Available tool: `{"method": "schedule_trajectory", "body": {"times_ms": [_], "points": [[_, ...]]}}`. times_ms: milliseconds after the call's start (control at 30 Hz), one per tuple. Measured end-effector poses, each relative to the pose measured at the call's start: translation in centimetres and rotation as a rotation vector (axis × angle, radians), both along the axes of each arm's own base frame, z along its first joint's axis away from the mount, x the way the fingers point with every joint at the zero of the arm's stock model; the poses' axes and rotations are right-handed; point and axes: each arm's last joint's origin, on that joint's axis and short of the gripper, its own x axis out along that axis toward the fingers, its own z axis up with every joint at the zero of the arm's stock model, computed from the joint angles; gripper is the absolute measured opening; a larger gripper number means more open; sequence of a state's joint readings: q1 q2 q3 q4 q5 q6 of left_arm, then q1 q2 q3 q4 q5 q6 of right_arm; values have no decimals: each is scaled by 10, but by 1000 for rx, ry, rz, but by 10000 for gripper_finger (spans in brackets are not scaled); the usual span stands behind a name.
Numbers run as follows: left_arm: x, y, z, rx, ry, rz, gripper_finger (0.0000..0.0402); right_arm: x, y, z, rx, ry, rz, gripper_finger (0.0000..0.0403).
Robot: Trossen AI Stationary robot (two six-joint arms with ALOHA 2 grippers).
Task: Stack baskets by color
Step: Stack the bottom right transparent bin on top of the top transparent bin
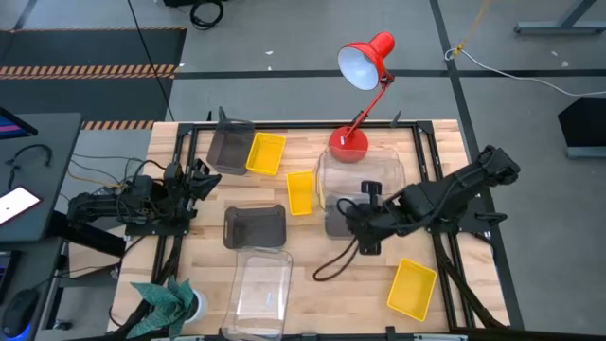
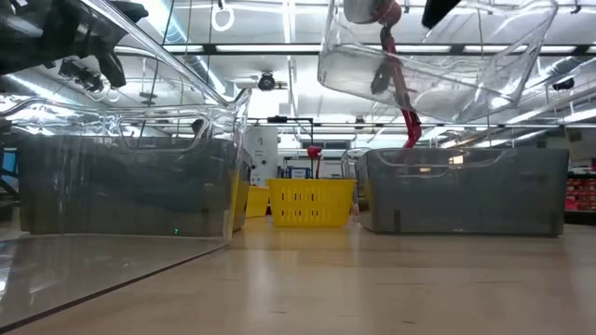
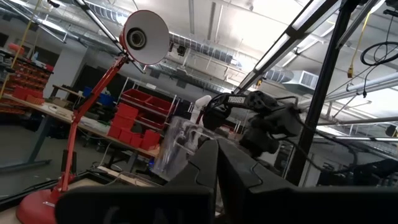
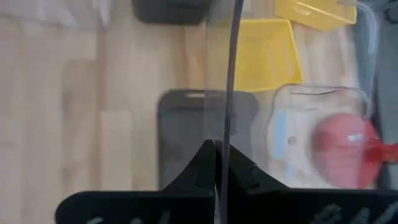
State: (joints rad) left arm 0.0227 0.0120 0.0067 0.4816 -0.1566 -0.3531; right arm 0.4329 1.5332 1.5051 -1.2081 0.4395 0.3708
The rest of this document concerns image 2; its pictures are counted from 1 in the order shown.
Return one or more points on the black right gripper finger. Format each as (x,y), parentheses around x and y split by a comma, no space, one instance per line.
(437,11)

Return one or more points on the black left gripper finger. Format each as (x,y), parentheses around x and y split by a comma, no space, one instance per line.
(113,70)

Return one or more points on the grey translucent plastic basket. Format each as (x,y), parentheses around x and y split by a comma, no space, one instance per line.
(125,186)
(465,200)

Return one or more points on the small yellow plastic basket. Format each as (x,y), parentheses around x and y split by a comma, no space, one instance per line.
(257,201)

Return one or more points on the large yellow plastic basket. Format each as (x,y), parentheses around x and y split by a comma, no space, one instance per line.
(309,202)

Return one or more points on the red stocked shelf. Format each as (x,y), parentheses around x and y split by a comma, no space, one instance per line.
(580,193)

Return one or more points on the black ceiling track lights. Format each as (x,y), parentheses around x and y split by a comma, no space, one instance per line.
(81,74)

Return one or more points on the red jointed stand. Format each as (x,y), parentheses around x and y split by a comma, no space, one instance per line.
(412,125)

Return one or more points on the black ceiling device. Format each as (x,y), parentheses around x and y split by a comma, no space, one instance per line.
(563,84)

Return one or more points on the red round lamp head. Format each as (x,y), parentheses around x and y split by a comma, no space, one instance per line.
(314,151)

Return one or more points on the white cabinet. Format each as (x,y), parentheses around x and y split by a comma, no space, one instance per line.
(263,156)

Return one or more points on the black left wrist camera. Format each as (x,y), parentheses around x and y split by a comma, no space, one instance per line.
(130,10)

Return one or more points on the silver ceiling air duct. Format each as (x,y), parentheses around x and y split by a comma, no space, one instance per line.
(186,46)

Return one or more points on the black round ceiling camera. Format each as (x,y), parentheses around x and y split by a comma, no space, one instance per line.
(266,82)

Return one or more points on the black metal frame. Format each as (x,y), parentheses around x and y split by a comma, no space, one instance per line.
(298,122)

